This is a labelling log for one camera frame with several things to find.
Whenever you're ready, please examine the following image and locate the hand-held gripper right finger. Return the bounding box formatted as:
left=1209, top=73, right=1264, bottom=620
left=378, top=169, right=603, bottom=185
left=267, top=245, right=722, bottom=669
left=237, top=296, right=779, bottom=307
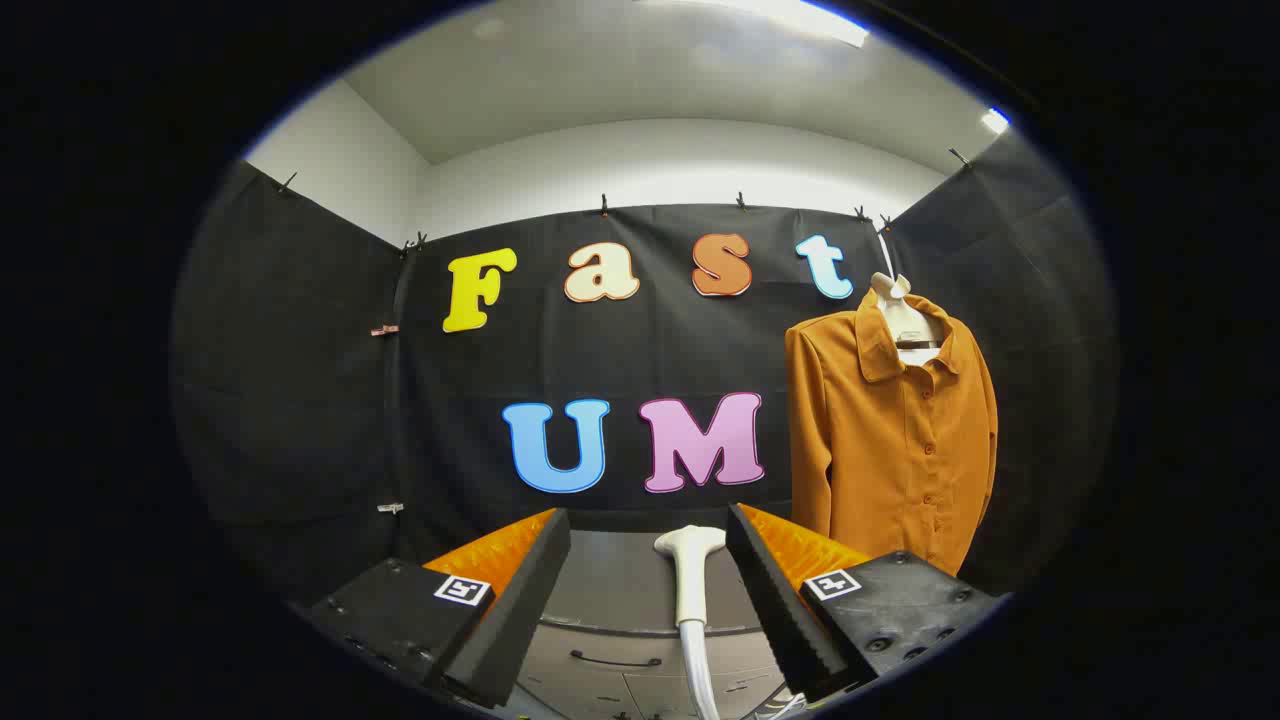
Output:
left=726, top=503, right=1006, bottom=703

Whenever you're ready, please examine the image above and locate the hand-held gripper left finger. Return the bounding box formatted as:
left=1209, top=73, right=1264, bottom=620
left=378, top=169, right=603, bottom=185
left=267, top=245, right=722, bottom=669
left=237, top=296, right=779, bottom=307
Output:
left=305, top=507, right=572, bottom=709

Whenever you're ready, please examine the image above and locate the white garment steamer head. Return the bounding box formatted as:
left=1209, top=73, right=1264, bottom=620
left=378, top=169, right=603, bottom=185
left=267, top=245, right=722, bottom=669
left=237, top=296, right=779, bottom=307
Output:
left=654, top=525, right=728, bottom=627

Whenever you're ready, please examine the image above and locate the orange button-up shirt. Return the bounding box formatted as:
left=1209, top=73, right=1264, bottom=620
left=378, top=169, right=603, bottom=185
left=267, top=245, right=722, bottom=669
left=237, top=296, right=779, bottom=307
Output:
left=784, top=290, right=999, bottom=578

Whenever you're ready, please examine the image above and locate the grey cabinet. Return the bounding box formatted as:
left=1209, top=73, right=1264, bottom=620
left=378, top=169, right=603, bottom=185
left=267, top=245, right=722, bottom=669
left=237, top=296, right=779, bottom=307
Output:
left=500, top=530, right=793, bottom=720

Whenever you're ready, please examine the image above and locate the black backdrop cloth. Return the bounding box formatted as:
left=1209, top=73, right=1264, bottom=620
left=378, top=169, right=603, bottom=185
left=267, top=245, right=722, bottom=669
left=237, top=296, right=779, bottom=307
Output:
left=170, top=130, right=1117, bottom=613

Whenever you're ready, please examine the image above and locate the white mannequin torso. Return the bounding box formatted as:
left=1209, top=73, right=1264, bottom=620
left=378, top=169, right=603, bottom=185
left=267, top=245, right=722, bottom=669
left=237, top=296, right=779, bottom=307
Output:
left=868, top=272, right=947, bottom=367

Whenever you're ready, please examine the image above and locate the row of black clips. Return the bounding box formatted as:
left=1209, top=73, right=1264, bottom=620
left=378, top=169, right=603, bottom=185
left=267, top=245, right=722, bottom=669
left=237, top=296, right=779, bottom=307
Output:
left=278, top=146, right=973, bottom=251

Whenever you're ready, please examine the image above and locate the long ceiling light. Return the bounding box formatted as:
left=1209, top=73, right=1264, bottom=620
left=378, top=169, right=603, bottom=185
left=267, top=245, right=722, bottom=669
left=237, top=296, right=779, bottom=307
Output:
left=640, top=0, right=871, bottom=49

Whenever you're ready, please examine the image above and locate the black drawer handle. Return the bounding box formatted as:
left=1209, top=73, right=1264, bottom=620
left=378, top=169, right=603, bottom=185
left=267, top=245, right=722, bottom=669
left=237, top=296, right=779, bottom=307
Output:
left=570, top=649, right=663, bottom=669

